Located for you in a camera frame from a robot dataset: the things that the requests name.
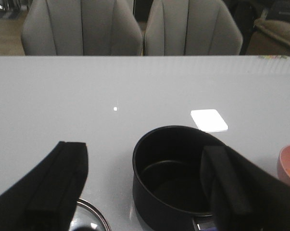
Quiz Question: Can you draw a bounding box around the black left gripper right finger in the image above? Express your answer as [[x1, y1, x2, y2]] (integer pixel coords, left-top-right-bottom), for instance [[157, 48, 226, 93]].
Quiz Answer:
[[200, 146, 290, 231]]

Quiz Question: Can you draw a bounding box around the pink bowl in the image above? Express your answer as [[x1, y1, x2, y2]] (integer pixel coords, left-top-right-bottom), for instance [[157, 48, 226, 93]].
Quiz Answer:
[[277, 145, 290, 186]]

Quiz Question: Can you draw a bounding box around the glass lid blue knob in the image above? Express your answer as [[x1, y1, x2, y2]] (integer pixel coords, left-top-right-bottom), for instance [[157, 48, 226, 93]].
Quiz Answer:
[[69, 198, 111, 231]]

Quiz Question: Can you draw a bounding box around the dark blue saucepan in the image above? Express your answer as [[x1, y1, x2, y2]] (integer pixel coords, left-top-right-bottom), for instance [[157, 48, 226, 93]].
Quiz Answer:
[[132, 126, 223, 231]]

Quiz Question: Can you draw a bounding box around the dark armchair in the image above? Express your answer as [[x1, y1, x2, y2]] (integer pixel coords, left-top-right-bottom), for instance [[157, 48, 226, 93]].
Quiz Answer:
[[225, 0, 290, 55]]

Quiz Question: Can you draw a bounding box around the right grey upholstered chair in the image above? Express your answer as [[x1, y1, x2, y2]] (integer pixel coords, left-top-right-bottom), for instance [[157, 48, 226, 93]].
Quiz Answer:
[[144, 0, 243, 56]]

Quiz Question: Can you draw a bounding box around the left grey upholstered chair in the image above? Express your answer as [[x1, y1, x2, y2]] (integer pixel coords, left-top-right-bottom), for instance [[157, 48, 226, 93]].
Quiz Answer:
[[21, 0, 142, 56]]

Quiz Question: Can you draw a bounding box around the beige cushion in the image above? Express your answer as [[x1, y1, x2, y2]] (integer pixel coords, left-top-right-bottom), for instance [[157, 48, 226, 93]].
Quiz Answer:
[[246, 18, 290, 57]]

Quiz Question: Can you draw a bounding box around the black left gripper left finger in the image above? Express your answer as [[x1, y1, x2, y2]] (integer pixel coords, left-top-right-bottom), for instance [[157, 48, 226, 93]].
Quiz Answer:
[[0, 141, 88, 231]]

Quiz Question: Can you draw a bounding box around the grey upholstered chair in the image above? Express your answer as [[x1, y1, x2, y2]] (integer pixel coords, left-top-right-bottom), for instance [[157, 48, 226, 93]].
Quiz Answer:
[[21, 0, 142, 56], [144, 0, 243, 56]]

